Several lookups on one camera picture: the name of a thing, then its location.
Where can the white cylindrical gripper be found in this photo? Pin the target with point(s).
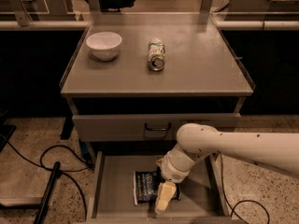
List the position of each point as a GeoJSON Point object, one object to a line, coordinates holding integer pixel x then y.
{"type": "Point", "coordinates": [171, 171]}

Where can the blue chip bag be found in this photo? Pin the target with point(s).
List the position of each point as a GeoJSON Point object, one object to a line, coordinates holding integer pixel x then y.
{"type": "Point", "coordinates": [145, 187]}

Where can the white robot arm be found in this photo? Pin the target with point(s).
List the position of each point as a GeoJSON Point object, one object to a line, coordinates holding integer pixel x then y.
{"type": "Point", "coordinates": [275, 151]}

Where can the open grey middle drawer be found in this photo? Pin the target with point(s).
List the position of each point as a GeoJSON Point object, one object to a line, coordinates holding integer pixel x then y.
{"type": "Point", "coordinates": [112, 197]}

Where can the grey top drawer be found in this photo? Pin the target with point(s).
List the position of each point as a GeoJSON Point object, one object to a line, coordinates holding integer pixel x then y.
{"type": "Point", "coordinates": [110, 128]}

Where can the grey drawer cabinet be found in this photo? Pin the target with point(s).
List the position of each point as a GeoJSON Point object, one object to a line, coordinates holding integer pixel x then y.
{"type": "Point", "coordinates": [134, 80]}

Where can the black bar on floor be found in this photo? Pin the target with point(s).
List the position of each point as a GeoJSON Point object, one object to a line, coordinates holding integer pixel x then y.
{"type": "Point", "coordinates": [44, 205]}

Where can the green white soda can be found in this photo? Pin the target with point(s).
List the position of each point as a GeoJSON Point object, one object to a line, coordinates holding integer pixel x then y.
{"type": "Point", "coordinates": [156, 55]}

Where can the white ceramic bowl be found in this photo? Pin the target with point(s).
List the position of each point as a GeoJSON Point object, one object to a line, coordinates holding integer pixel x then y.
{"type": "Point", "coordinates": [104, 45]}

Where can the black drawer handle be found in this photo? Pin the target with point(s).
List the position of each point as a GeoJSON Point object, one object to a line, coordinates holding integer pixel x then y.
{"type": "Point", "coordinates": [157, 129]}

